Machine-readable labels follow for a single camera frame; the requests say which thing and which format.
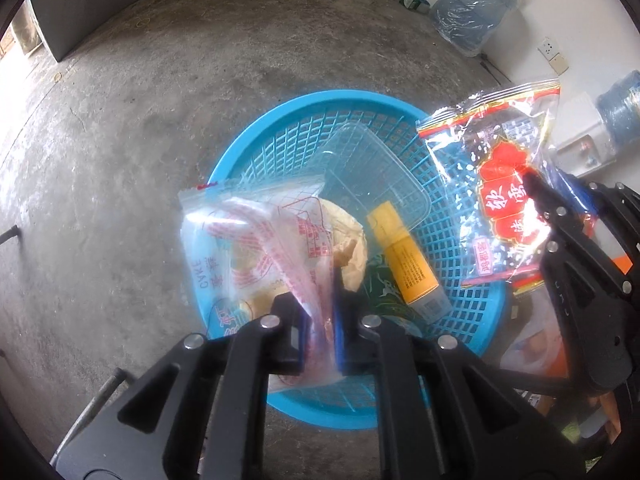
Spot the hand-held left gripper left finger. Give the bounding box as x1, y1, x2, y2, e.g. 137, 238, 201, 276
55, 292, 308, 480

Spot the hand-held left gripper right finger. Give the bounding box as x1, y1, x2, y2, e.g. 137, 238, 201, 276
332, 267, 596, 480

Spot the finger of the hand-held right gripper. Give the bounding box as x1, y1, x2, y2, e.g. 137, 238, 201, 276
550, 170, 640, 286
522, 167, 636, 403

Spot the red printed clear bag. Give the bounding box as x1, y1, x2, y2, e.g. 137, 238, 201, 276
416, 77, 601, 293

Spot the brown paper bag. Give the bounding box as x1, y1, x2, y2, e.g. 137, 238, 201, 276
310, 197, 371, 293

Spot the clear zip bag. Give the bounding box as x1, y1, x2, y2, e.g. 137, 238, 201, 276
179, 176, 346, 401

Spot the clear plastic container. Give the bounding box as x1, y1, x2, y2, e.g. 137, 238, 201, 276
322, 122, 433, 233

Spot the blue mesh basket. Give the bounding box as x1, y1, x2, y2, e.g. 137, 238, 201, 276
200, 90, 507, 431

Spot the white water dispenser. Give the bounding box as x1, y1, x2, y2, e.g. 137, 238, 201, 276
555, 92, 618, 178

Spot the large water jug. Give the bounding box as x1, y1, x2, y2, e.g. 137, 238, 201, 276
597, 71, 640, 153
430, 0, 523, 57

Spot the grey cabinet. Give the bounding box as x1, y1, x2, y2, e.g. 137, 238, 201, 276
30, 0, 166, 63

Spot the black cable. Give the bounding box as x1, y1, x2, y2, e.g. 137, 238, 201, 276
477, 52, 516, 83

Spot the wall socket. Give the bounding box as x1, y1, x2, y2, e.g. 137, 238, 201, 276
539, 37, 571, 73

